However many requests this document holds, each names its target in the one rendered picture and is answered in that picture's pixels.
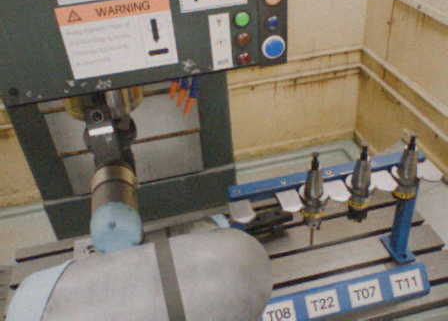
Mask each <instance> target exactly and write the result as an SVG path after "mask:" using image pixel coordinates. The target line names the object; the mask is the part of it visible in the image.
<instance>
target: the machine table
mask: <svg viewBox="0 0 448 321"><path fill-rule="evenodd" d="M392 197H393V196H392V194H391V192H383V191H377V190H376V189H375V193H374V195H373V197H371V202H370V204H369V206H367V208H368V213H367V218H366V221H364V219H363V220H362V223H354V220H353V219H351V220H352V221H351V220H349V219H347V217H346V215H347V210H348V205H347V204H348V202H336V201H330V199H328V204H327V206H326V207H325V212H324V214H323V216H322V221H321V225H319V227H320V229H318V228H317V227H315V228H314V238H313V246H311V245H310V244H311V243H310V239H311V238H310V235H311V228H310V227H308V226H306V225H305V224H304V222H303V219H302V217H304V214H302V212H301V211H298V212H294V213H293V221H289V222H287V223H283V224H284V234H281V235H278V236H274V234H273V233H272V231H271V229H270V228H269V227H268V228H266V229H261V230H259V231H254V232H251V233H249V235H250V236H253V238H255V239H256V240H257V241H258V242H260V244H261V246H263V249H265V250H266V252H267V253H268V257H269V259H270V262H271V264H272V271H273V287H272V294H271V297H270V298H273V297H276V296H281V295H284V294H290V293H293V291H294V292H298V291H301V290H307V289H310V288H313V287H318V286H321V285H327V284H330V283H335V282H338V281H343V280H347V279H352V278H355V277H360V276H363V275H369V274H372V273H377V272H380V271H383V270H387V269H386V267H385V266H383V265H384V264H386V265H387V266H388V268H389V269H392V268H397V267H400V266H405V265H409V264H414V263H417V262H423V263H424V264H425V268H426V271H427V276H428V279H429V285H430V288H431V289H430V292H426V293H423V294H418V295H415V296H410V297H407V298H404V299H399V300H396V301H390V302H388V303H382V304H380V305H374V306H371V307H366V308H364V309H358V310H356V311H350V312H347V313H342V314H339V315H337V316H331V317H328V318H323V319H320V320H315V321H448V249H444V250H442V247H445V243H444V241H443V240H442V239H441V238H440V236H438V234H437V233H436V232H435V231H434V230H433V228H432V227H431V226H430V225H429V224H425V225H422V224H423V223H425V219H424V218H423V217H422V215H420V213H419V212H418V210H416V208H414V215H413V218H412V225H411V227H410V232H411V233H410V234H409V235H410V236H409V237H408V240H407V247H408V248H409V249H410V251H411V252H412V253H413V255H414V254H415V255H414V256H415V258H416V260H414V261H411V262H405V263H403V264H397V263H396V262H395V260H394V259H393V258H392V256H391V255H390V253H389V252H388V250H387V249H386V247H385V246H384V244H383V243H382V241H380V239H379V238H380V234H381V236H385V235H388V234H391V231H392V223H393V220H394V212H395V208H396V205H397V199H393V198H392ZM336 204H337V205H336ZM334 205H335V206H334ZM251 206H252V207H253V210H254V212H255V213H256V214H258V213H260V212H265V211H268V210H272V209H275V208H280V207H279V204H278V203H277V201H276V199H275V198H272V199H266V200H263V201H257V202H253V203H252V204H251ZM254 206H255V207H254ZM276 206H278V207H276ZM329 206H330V207H331V208H330V207H329ZM336 207H337V208H336ZM263 208H264V209H263ZM372 208H373V209H372ZM386 208H387V209H386ZM223 209H224V210H223ZM260 209H261V210H260ZM262 209H263V210H262ZM256 210H257V211H256ZM342 210H343V211H342ZM369 210H370V211H369ZM371 210H372V211H371ZM383 210H384V212H383ZM340 211H341V212H340ZM374 212H375V213H374ZM391 212H392V213H391ZM332 213H333V214H332ZM372 213H373V214H374V215H373V214H372ZM216 214H222V215H223V216H225V218H227V222H229V221H230V219H229V212H228V211H227V206H221V207H217V208H210V209H208V210H201V211H198V212H191V213H188V214H182V215H178V216H172V217H169V218H165V219H159V220H156V221H149V222H146V223H142V225H143V227H144V226H147V225H153V224H156V223H163V222H166V221H173V220H176V219H178V223H184V222H186V221H193V220H195V218H196V219H201V218H203V217H204V216H208V215H209V216H213V215H216ZM327 214H328V215H327ZM368 214H369V216H368ZM200 216H201V217H200ZM296 216H297V217H296ZM387 216H388V217H387ZM191 217H192V218H191ZM344 217H345V218H344ZM334 219H335V220H334ZM338 219H339V221H338ZM301 224H302V225H301ZM296 225H297V226H296ZM390 226H391V227H390ZM383 228H384V229H383ZM376 229H377V230H376ZM412 229H413V230H412ZM380 232H382V233H380ZM412 232H414V234H413V233H412ZM386 233H387V234H386ZM378 235H379V236H378ZM281 236H282V237H281ZM411 237H412V238H411ZM85 238H92V235H91V234H88V235H85V236H78V237H75V238H68V239H65V240H59V241H55V242H52V243H46V244H42V245H36V246H33V247H26V248H23V249H17V251H16V258H15V260H16V262H18V263H17V264H14V267H13V271H12V277H11V281H10V288H11V289H13V290H10V291H8V294H7V301H6V305H5V311H4V314H3V316H4V318H5V319H6V316H7V311H8V309H9V305H10V303H11V301H12V298H13V297H14V295H15V293H16V290H17V289H18V287H19V286H20V284H22V282H23V281H24V280H25V279H27V277H29V276H30V275H33V273H37V272H39V271H44V270H46V269H49V268H53V267H55V266H60V265H62V264H64V263H65V262H67V261H69V260H73V257H74V247H75V241H76V240H82V239H85ZM285 238H287V240H286V239H285ZM369 239H370V240H371V241H369ZM372 239H373V240H372ZM378 239H379V240H378ZM417 240H418V241H417ZM422 241H423V242H422ZM416 243H417V244H416ZM420 244H422V245H421V247H419V246H420ZM57 245H58V247H56V246H57ZM369 245H370V247H369ZM374 245H375V246H374ZM365 246H366V247H365ZM409 246H410V247H409ZM55 247H56V248H55ZM354 249H355V250H354ZM348 250H349V251H348ZM372 251H373V252H372ZM71 253H72V254H71ZM427 253H429V254H427ZM356 254H358V255H356ZM371 254H372V255H371ZM33 255H34V256H33ZM368 256H369V257H368ZM379 256H380V257H379ZM419 256H421V257H419ZM431 258H432V259H431ZM426 259H427V260H426ZM435 262H436V263H435ZM381 264H382V265H381ZM433 266H434V268H431V267H433ZM382 267H383V268H382ZM433 273H434V274H433ZM442 276H443V277H442ZM289 278H290V279H289ZM281 281H282V282H281ZM279 282H280V283H279ZM289 285H290V287H289ZM291 287H292V288H291ZM277 290H278V291H277ZM276 291H277V292H276ZM278 294H279V295H278Z"/></svg>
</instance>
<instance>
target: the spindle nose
mask: <svg viewBox="0 0 448 321"><path fill-rule="evenodd" d="M143 90H144V88H143V86H137V87H133V88H125V89H121V90H113V91H109V92H101V93H97V94H89V95H86V96H77V97H73V98H69V99H62V102H63V104H64V107H65V108H66V111H67V113H68V115H69V116H70V117H71V118H74V119H75V120H79V121H82V122H86V121H85V118H84V116H83V109H85V108H86V107H88V106H92V105H98V104H101V103H105V104H107V105H109V107H110V109H111V114H112V117H113V120H115V119H117V118H121V117H122V116H126V115H127V114H130V113H131V112H133V111H134V110H135V109H136V108H137V107H139V105H140V104H141V102H142V101H143V99H144V93H143Z"/></svg>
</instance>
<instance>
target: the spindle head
mask: <svg viewBox="0 0 448 321"><path fill-rule="evenodd" d="M108 1H113V0H91V1H86V2H77V3H72V4H62V5H59V2H58V0H0V91H1V94H2V96H3V98H4V100H5V101H6V103H7V104H8V108H9V109H10V108H13V107H21V106H25V105H34V104H38V103H45V102H49V101H57V100H62V99H69V98H73V97H77V96H86V95H89V94H97V93H101V92H109V91H113V90H121V89H125V88H133V87H137V86H145V85H149V84H157V83H161V82H169V81H173V80H177V79H185V78H189V77H197V76H201V75H209V74H213V73H221V72H225V71H233V70H237V69H244V68H248V67H257V66H260V55H259V19H258V2H257V0H247V3H244V4H235V5H230V6H221V7H217V8H212V9H203V10H199V11H190V12H186V13H181V8H180V0H169V7H170V12H171V21H172V26H173V34H174V39H175V43H176V53H177V57H178V62H176V63H171V64H163V65H159V66H155V67H147V68H143V69H135V70H131V71H122V72H118V73H110V74H106V75H98V76H94V77H85V78H81V79H75V75H74V73H73V71H72V66H71V64H70V60H69V57H68V53H67V50H66V45H65V43H64V38H63V36H62V32H61V30H60V27H59V23H58V20H57V15H56V13H55V9H57V8H66V7H70V6H80V5H85V4H94V3H99V2H108ZM241 9H244V10H246V11H248V12H249V13H250V15H251V22H250V23H249V24H248V26H246V27H244V28H239V27H238V26H236V25H235V24H234V23H233V16H234V14H235V13H236V12H237V11H239V10H241ZM225 13H229V30H230V39H231V57H232V66H233V67H229V68H225V69H216V70H214V64H213V58H212V44H211V37H210V24H209V17H208V16H211V15H220V14H225ZM241 30H246V31H248V32H250V33H251V36H252V41H251V44H250V45H248V46H247V47H243V48H242V47H238V45H236V43H235V37H236V34H237V33H238V32H240V31H241ZM242 50H248V51H249V52H251V54H252V55H253V61H252V62H251V64H250V65H248V66H246V67H241V66H240V65H238V63H237V62H236V56H237V55H238V53H239V52H241V51H242Z"/></svg>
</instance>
